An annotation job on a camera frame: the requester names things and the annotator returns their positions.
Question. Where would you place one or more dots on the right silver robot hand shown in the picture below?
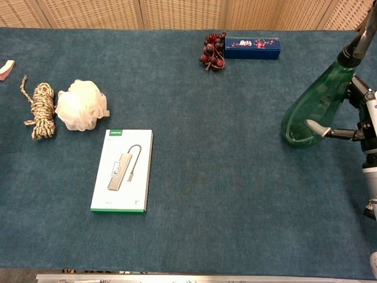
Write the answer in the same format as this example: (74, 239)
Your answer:
(369, 129)

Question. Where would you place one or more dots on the green transparent spray bottle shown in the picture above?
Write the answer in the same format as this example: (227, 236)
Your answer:
(315, 106)

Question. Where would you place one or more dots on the blue printed rectangular box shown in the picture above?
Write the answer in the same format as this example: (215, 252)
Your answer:
(251, 47)

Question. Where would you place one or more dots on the red artificial grape bunch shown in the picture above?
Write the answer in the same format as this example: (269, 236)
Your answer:
(213, 51)

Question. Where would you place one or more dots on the woven folding screen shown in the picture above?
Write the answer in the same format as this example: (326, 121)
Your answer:
(182, 13)

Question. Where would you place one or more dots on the white USB hub box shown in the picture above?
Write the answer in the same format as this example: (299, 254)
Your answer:
(123, 172)

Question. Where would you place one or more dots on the white mesh bath pouf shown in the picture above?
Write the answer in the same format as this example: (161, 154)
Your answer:
(81, 104)

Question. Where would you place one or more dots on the pink white block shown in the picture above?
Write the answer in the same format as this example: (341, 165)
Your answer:
(6, 69)

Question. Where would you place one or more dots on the aluminium profile rail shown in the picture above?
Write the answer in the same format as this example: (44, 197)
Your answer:
(191, 279)

